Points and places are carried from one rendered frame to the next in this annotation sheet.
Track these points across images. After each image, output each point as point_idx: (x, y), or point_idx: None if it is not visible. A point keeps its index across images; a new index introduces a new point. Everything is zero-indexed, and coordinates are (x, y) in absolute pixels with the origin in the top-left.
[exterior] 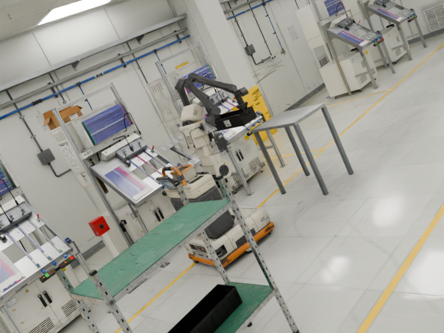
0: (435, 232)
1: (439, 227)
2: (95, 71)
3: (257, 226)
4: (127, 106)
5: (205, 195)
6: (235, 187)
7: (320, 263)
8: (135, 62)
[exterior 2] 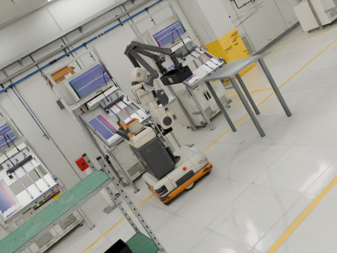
0: (330, 193)
1: (336, 187)
2: (98, 31)
3: (195, 168)
4: (106, 65)
5: (146, 145)
6: (203, 123)
7: (230, 211)
8: (131, 20)
